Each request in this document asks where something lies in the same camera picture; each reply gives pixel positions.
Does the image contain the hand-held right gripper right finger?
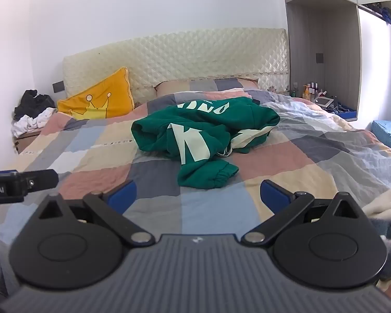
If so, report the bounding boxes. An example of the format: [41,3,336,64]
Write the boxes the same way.
[241,179,367,247]

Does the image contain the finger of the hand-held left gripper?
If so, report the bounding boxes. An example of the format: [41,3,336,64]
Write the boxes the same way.
[19,169,60,190]

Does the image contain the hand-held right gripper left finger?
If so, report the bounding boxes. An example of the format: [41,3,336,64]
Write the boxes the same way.
[33,180,155,248]

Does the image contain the green printed sweatshirt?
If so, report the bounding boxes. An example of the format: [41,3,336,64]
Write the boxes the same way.
[131,97,281,190]

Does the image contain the white crumpled clothes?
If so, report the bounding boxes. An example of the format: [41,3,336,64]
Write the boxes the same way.
[11,107,57,138]

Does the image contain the patchwork checked quilt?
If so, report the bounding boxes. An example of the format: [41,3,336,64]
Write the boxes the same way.
[0,86,391,245]

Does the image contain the wooden nightstand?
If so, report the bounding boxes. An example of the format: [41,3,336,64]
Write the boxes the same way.
[13,127,43,154]

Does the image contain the person's grey pants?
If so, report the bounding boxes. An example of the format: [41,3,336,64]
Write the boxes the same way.
[0,231,18,304]

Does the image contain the yellow crown pillow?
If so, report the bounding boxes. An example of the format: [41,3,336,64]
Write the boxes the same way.
[57,67,136,119]

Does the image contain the white small device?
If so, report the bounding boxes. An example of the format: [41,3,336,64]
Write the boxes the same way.
[314,95,335,108]

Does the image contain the blue tray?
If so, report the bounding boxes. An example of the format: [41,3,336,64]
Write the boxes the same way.
[332,104,359,121]

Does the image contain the white fleece blanket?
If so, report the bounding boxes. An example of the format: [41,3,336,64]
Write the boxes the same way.
[361,187,391,235]

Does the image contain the blue upholstered seat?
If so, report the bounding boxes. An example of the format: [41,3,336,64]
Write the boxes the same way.
[371,119,391,157]

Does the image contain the patchwork checked pillow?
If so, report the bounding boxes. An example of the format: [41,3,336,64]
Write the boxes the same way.
[154,77,259,98]

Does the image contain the cream quilted headboard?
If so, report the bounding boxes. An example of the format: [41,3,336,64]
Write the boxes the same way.
[63,28,290,103]

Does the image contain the grey wardrobe unit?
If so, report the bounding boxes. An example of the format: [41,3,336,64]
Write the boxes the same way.
[279,0,391,122]

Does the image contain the blue cloth bundle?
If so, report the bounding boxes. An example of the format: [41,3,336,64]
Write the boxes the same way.
[368,3,391,25]

